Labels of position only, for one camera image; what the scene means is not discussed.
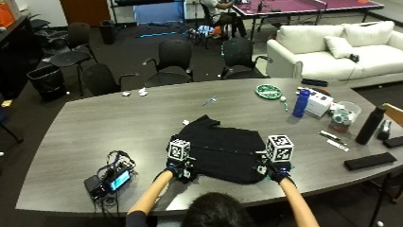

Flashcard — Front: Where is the clear plastic container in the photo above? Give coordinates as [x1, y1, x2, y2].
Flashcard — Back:
[327, 100, 363, 133]

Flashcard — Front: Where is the black shirt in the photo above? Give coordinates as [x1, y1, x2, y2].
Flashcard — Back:
[169, 114, 272, 185]

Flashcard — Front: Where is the black rectangular remote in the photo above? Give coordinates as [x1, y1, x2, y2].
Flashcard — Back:
[299, 78, 330, 88]

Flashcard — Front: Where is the black trash bin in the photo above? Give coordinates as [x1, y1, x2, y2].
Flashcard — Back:
[25, 63, 68, 103]

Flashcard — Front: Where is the white sofa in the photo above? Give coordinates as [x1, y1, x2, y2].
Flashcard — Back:
[266, 20, 403, 89]

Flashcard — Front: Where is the black office chair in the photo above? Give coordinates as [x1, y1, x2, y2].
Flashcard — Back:
[49, 21, 100, 96]
[141, 39, 196, 88]
[81, 62, 141, 97]
[220, 37, 274, 80]

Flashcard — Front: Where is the tall black bin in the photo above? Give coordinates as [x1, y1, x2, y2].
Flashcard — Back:
[99, 19, 119, 45]

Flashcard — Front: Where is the orange box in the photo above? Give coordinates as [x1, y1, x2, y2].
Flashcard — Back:
[0, 2, 16, 29]

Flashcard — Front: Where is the white marker cube left glove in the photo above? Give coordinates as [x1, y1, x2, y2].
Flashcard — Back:
[166, 138, 193, 163]

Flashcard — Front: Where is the black cabinet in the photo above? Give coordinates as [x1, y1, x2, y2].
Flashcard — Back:
[0, 15, 45, 99]

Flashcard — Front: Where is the the person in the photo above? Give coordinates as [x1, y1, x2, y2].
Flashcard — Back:
[125, 191, 258, 227]

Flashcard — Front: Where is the black marker pen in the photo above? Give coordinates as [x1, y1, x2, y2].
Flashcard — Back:
[317, 130, 343, 142]

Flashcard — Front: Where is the brown wooden door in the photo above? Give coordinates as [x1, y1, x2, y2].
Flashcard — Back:
[60, 0, 113, 27]

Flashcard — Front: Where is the long black flat case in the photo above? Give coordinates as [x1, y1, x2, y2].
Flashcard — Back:
[343, 151, 398, 172]

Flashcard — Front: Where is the white cardboard box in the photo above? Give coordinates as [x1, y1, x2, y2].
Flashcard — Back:
[303, 91, 335, 118]

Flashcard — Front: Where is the purple table tennis table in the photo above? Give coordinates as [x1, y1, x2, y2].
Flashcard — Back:
[229, 0, 386, 43]

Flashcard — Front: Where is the black recorder device with cables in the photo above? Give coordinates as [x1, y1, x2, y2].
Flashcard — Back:
[83, 149, 138, 201]

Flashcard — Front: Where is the white marker cube right glove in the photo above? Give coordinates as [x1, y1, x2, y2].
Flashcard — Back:
[265, 134, 297, 164]

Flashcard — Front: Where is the blue board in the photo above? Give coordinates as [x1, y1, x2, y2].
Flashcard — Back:
[132, 1, 186, 25]

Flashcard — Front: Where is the person's right hand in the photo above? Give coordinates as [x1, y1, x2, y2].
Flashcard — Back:
[253, 150, 297, 185]

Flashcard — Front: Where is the small black flat case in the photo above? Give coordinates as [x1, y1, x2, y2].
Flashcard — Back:
[382, 135, 403, 149]

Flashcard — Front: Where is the blue water bottle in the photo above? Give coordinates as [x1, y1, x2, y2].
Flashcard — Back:
[291, 88, 313, 119]

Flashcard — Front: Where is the small white cushion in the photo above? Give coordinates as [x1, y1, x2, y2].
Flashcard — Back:
[322, 35, 357, 60]

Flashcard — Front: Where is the large white cushion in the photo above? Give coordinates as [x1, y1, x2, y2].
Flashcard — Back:
[342, 20, 397, 48]

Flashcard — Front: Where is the white marker cube glove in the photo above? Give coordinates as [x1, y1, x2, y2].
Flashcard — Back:
[166, 138, 193, 163]
[265, 134, 297, 164]

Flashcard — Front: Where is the black water bottle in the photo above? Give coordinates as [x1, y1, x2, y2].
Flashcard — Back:
[354, 105, 387, 146]

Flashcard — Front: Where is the green round plate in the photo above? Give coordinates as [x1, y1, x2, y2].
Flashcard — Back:
[254, 83, 283, 100]

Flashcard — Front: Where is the person's left hand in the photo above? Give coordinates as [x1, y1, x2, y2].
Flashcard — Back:
[164, 157, 200, 184]

